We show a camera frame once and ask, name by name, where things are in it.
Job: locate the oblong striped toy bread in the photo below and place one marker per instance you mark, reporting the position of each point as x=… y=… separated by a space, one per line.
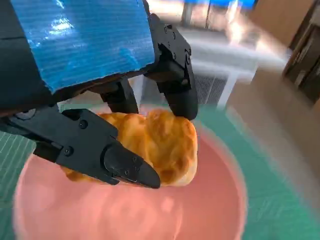
x=165 y=150

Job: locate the large white air purifier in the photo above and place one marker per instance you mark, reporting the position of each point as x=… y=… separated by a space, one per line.
x=212 y=87

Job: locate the pink bowl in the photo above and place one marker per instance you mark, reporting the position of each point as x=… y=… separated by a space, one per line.
x=125 y=212

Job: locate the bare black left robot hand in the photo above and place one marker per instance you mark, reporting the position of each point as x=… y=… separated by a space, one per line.
x=82 y=45

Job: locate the dark brown cabinet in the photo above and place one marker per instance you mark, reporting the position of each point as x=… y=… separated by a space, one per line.
x=305 y=65

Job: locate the green cutting mat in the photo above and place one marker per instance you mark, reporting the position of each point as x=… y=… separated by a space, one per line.
x=275 y=200

